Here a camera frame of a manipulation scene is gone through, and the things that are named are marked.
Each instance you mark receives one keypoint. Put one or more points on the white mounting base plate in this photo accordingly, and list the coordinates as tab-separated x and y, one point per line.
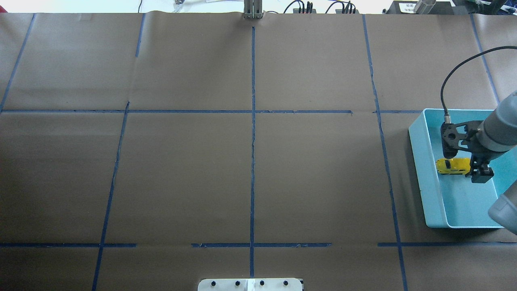
251	284

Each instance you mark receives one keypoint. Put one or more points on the aluminium frame post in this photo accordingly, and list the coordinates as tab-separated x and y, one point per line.
253	9

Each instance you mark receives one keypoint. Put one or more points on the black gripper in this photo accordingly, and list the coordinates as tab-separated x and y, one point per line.
479	155

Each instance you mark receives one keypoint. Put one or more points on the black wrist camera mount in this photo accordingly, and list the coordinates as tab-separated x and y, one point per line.
458	137

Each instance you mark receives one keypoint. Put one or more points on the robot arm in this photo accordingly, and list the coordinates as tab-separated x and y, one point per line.
496	135

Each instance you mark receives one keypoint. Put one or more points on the yellow beetle toy car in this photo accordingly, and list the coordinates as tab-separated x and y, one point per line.
453	166

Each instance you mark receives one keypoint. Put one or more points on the black box with label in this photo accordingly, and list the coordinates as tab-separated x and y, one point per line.
419	7

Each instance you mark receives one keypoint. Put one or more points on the light blue plastic bin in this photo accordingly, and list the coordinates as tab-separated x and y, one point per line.
453	201

